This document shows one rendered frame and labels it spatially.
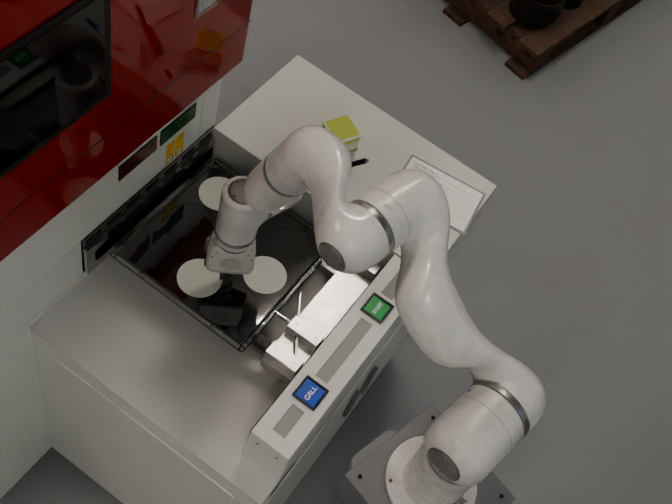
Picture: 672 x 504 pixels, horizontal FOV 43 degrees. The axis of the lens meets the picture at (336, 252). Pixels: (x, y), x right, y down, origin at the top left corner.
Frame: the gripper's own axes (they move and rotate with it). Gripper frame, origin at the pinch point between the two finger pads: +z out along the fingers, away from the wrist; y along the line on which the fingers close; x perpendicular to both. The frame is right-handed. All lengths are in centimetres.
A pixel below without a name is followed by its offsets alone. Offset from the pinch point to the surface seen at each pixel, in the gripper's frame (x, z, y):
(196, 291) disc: -3.6, 2.0, -6.3
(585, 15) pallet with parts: 200, 76, 164
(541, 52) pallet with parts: 171, 76, 137
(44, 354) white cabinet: -13.1, 18.8, -38.0
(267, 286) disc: -0.8, 2.0, 9.4
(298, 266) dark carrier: 5.2, 2.0, 16.5
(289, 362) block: -19.6, 1.2, 14.3
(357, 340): -15.7, -3.6, 28.3
